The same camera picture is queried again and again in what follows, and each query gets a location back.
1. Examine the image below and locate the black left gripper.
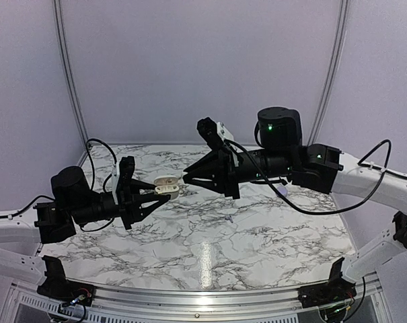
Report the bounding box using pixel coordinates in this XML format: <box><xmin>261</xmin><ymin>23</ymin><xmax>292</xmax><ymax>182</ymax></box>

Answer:
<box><xmin>70</xmin><ymin>179</ymin><xmax>168</xmax><ymax>231</ymax></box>

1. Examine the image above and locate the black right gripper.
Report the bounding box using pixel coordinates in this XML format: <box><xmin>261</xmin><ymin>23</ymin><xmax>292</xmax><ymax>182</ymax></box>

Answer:
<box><xmin>183</xmin><ymin>147</ymin><xmax>295</xmax><ymax>199</ymax></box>

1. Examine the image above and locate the beige earbud charging case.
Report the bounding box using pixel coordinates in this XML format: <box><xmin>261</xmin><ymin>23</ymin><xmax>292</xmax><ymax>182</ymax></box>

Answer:
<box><xmin>153</xmin><ymin>176</ymin><xmax>180</xmax><ymax>199</ymax></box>

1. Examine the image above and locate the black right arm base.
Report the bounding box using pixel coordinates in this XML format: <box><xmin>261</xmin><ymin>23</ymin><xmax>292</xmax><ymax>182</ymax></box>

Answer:
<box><xmin>297</xmin><ymin>257</ymin><xmax>357</xmax><ymax>308</ymax></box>

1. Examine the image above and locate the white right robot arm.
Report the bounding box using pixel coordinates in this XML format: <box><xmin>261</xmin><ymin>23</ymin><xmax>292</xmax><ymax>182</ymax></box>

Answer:
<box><xmin>183</xmin><ymin>107</ymin><xmax>407</xmax><ymax>301</ymax></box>

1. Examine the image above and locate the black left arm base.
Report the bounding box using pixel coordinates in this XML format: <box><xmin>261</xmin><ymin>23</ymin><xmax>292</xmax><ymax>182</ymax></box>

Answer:
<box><xmin>37</xmin><ymin>256</ymin><xmax>95</xmax><ymax>306</ymax></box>

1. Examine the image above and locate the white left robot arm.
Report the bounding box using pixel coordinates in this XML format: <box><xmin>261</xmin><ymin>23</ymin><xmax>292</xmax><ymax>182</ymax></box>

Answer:
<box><xmin>0</xmin><ymin>166</ymin><xmax>179</xmax><ymax>299</ymax></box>

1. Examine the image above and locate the lavender round charging case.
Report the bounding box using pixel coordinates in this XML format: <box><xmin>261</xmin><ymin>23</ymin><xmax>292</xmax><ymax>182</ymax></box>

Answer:
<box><xmin>277</xmin><ymin>186</ymin><xmax>288</xmax><ymax>196</ymax></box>

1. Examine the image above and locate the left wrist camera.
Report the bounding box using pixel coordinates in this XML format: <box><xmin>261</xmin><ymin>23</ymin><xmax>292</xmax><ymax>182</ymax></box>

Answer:
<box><xmin>112</xmin><ymin>156</ymin><xmax>135</xmax><ymax>205</ymax></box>

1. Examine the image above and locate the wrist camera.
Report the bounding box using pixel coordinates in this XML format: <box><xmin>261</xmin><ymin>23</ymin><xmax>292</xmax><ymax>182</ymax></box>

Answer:
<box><xmin>112</xmin><ymin>156</ymin><xmax>135</xmax><ymax>205</ymax></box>
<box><xmin>196</xmin><ymin>117</ymin><xmax>234</xmax><ymax>155</ymax></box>

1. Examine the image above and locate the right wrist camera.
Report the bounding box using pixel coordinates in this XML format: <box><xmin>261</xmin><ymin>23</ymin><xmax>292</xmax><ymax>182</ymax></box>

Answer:
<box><xmin>196</xmin><ymin>117</ymin><xmax>234</xmax><ymax>155</ymax></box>

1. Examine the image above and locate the aluminium front frame rail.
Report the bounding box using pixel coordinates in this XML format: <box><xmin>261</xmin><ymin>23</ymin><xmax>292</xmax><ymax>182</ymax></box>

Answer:
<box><xmin>0</xmin><ymin>274</ymin><xmax>392</xmax><ymax>322</ymax></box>

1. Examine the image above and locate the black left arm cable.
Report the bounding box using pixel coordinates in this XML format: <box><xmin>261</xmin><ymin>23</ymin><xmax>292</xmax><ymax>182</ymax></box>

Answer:
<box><xmin>0</xmin><ymin>138</ymin><xmax>118</xmax><ymax>233</ymax></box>

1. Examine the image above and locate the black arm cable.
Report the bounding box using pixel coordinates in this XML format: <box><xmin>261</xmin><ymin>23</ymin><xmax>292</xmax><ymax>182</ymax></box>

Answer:
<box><xmin>0</xmin><ymin>138</ymin><xmax>118</xmax><ymax>233</ymax></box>
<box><xmin>229</xmin><ymin>139</ymin><xmax>407</xmax><ymax>215</ymax></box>

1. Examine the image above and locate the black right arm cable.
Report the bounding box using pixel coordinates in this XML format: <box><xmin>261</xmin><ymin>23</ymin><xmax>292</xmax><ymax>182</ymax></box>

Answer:
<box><xmin>229</xmin><ymin>139</ymin><xmax>407</xmax><ymax>215</ymax></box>

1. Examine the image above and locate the left aluminium corner post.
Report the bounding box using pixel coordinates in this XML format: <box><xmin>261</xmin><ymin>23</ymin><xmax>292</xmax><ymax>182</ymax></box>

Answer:
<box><xmin>52</xmin><ymin>0</ymin><xmax>89</xmax><ymax>149</ymax></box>

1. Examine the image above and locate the aluminium corner post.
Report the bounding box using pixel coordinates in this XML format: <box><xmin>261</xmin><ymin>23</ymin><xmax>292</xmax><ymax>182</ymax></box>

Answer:
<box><xmin>52</xmin><ymin>0</ymin><xmax>89</xmax><ymax>149</ymax></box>
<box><xmin>307</xmin><ymin>0</ymin><xmax>350</xmax><ymax>145</ymax></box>

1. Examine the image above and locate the right aluminium corner post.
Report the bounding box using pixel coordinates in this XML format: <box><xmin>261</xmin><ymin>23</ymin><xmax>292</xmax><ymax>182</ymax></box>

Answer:
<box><xmin>307</xmin><ymin>0</ymin><xmax>350</xmax><ymax>145</ymax></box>

